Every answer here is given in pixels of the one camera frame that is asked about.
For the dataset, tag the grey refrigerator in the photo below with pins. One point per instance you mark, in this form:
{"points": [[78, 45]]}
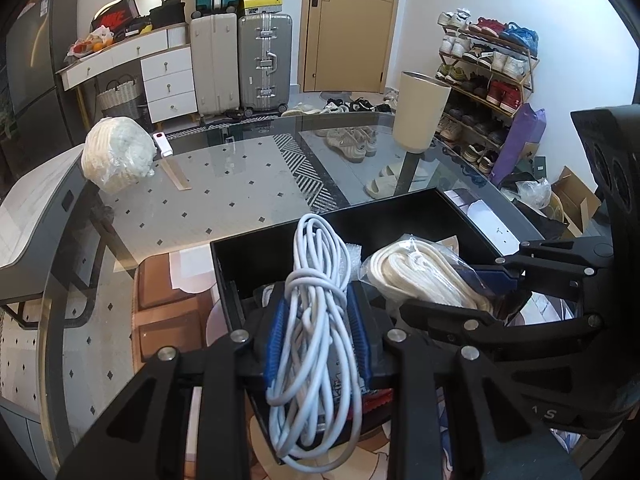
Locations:
{"points": [[40, 60]]}

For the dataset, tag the white desk with drawers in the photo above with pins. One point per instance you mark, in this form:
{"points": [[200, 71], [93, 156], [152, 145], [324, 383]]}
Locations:
{"points": [[160, 67]]}

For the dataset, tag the white suitcase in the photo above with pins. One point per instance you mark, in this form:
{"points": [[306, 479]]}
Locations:
{"points": [[215, 65]]}

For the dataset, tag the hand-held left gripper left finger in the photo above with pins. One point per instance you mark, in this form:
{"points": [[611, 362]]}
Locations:
{"points": [[275, 340]]}

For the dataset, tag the red black shoe box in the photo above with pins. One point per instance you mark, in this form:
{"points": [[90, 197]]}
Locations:
{"points": [[112, 17]]}

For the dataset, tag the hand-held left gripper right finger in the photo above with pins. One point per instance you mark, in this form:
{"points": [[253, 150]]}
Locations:
{"points": [[360, 340]]}

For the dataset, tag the black white striped rug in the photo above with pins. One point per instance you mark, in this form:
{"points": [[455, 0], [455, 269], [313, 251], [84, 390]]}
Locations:
{"points": [[305, 175]]}

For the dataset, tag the purple bag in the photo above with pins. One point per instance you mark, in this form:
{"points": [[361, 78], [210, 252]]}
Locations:
{"points": [[520, 140]]}

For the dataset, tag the wooden door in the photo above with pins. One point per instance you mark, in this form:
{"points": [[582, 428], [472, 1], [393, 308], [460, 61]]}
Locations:
{"points": [[350, 35]]}

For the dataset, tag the clear plastic bag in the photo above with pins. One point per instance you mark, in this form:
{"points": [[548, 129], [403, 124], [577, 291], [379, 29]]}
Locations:
{"points": [[532, 191]]}

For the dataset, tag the beige slipper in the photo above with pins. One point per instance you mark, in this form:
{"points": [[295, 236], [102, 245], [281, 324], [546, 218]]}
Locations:
{"points": [[405, 172], [382, 187]]}

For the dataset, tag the open cardboard box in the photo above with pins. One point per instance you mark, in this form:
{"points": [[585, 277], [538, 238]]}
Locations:
{"points": [[575, 205]]}

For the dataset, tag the black cardboard box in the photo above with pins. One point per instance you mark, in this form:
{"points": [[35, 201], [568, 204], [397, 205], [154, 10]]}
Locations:
{"points": [[260, 255]]}

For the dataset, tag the grey marble-top side table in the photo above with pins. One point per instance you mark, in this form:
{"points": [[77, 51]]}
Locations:
{"points": [[35, 200]]}

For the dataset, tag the woven laundry basket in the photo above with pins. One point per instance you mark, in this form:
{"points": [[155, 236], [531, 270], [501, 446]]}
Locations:
{"points": [[120, 97]]}

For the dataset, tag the yellow black box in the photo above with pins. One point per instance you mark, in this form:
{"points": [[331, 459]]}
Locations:
{"points": [[261, 6]]}

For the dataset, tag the bubble wrap piece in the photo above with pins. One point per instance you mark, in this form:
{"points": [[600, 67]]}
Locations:
{"points": [[351, 257]]}

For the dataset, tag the wooden shoe rack with shoes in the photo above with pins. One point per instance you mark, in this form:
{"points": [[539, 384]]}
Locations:
{"points": [[500, 62]]}

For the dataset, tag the black bag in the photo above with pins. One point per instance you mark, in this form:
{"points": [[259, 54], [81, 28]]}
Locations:
{"points": [[169, 14]]}

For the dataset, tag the printed desk mat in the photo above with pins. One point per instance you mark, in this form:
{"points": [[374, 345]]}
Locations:
{"points": [[165, 310]]}

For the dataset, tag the bag of oranges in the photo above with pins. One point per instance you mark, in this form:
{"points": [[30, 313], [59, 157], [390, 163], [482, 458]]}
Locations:
{"points": [[90, 44]]}

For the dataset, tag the oval white-framed mirror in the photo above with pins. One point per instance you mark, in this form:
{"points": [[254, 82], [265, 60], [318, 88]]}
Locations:
{"points": [[151, 1]]}

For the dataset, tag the small white red device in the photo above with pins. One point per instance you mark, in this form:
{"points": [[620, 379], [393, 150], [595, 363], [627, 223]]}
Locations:
{"points": [[162, 143]]}

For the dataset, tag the cream cylindrical cup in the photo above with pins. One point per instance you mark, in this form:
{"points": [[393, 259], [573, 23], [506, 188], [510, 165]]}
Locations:
{"points": [[420, 110]]}

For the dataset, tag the beige sneaker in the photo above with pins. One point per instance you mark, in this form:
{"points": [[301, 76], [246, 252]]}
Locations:
{"points": [[342, 139], [365, 147]]}

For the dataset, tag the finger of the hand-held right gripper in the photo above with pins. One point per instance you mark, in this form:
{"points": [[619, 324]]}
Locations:
{"points": [[440, 320], [492, 276]]}

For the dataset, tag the silver suitcase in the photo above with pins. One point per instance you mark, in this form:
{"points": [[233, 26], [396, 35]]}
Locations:
{"points": [[265, 60]]}

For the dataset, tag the scattered floor shoes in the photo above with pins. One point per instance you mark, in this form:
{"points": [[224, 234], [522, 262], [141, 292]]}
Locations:
{"points": [[340, 106]]}

